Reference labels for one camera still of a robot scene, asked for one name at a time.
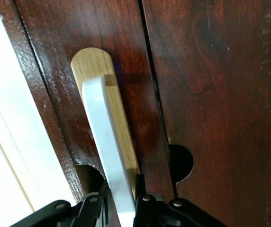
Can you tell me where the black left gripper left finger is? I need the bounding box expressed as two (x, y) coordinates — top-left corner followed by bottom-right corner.
(7, 181), (114, 227)

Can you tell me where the white drawer handle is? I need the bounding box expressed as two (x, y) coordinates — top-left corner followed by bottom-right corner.
(81, 75), (136, 227)

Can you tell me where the plain dark wood drawer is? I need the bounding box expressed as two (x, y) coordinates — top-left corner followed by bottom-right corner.
(141, 0), (271, 227)

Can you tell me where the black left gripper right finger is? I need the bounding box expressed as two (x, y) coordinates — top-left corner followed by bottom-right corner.
(133, 174), (228, 227)

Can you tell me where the light wood handle plate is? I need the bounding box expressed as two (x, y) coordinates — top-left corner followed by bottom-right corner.
(71, 47), (141, 201)

